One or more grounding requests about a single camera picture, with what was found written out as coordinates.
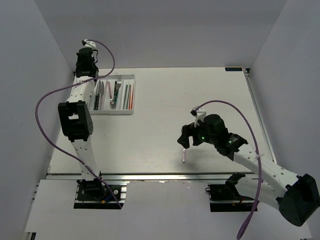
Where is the white divided utensil tray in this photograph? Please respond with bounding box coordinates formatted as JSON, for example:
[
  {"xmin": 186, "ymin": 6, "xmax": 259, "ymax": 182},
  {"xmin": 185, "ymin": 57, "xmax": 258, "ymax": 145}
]
[{"xmin": 73, "ymin": 73, "xmax": 136, "ymax": 116}]

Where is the orange chopstick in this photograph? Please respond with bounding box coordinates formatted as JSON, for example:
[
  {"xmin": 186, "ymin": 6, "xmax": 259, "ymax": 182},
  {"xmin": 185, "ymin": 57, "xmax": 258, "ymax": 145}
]
[{"xmin": 130, "ymin": 84, "xmax": 135, "ymax": 110}]

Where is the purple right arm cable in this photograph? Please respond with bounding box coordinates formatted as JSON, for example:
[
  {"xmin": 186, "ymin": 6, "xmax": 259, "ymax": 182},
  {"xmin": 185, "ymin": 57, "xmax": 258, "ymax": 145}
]
[{"xmin": 196, "ymin": 100, "xmax": 263, "ymax": 240}]

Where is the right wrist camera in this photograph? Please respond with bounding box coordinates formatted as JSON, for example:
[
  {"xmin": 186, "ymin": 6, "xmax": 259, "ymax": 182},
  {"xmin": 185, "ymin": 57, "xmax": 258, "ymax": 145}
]
[{"xmin": 190, "ymin": 106, "xmax": 207, "ymax": 128}]

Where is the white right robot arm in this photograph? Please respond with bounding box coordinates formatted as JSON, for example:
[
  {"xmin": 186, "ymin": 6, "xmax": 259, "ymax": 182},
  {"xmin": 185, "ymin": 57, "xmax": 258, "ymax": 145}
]
[{"xmin": 177, "ymin": 114, "xmax": 320, "ymax": 227}]

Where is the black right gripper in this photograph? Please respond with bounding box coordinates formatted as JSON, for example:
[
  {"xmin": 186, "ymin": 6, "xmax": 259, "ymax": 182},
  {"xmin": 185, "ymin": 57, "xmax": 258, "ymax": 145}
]
[{"xmin": 177, "ymin": 117, "xmax": 217, "ymax": 149}]

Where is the grey handled fork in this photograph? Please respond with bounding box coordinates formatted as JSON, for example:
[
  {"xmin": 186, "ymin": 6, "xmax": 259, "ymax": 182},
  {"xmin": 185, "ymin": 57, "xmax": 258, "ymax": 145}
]
[{"xmin": 112, "ymin": 81, "xmax": 119, "ymax": 110}]

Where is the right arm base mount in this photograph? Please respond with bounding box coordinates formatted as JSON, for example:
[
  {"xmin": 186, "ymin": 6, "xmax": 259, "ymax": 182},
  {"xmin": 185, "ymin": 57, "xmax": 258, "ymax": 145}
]
[{"xmin": 205, "ymin": 172, "xmax": 254, "ymax": 213}]

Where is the dark handled knife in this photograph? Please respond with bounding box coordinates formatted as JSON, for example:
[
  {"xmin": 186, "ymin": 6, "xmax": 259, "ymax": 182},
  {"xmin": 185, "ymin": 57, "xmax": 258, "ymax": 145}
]
[{"xmin": 95, "ymin": 80, "xmax": 101, "ymax": 111}]

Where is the pink handled spoon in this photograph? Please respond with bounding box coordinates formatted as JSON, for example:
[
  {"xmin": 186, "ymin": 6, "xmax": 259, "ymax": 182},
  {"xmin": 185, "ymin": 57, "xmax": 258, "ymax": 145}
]
[{"xmin": 182, "ymin": 148, "xmax": 187, "ymax": 164}]

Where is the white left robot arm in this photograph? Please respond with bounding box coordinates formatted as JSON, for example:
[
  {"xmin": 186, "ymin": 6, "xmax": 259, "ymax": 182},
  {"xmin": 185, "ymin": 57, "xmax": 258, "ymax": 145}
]
[{"xmin": 58, "ymin": 44, "xmax": 106, "ymax": 200}]

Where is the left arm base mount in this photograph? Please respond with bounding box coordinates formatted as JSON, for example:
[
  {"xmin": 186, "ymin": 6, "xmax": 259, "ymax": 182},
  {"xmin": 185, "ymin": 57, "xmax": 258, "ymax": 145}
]
[{"xmin": 73, "ymin": 179, "xmax": 127, "ymax": 210}]

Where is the green handled fork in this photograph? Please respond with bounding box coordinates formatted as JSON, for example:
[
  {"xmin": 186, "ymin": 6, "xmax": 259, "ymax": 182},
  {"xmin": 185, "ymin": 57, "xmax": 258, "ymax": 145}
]
[{"xmin": 112, "ymin": 78, "xmax": 123, "ymax": 109}]

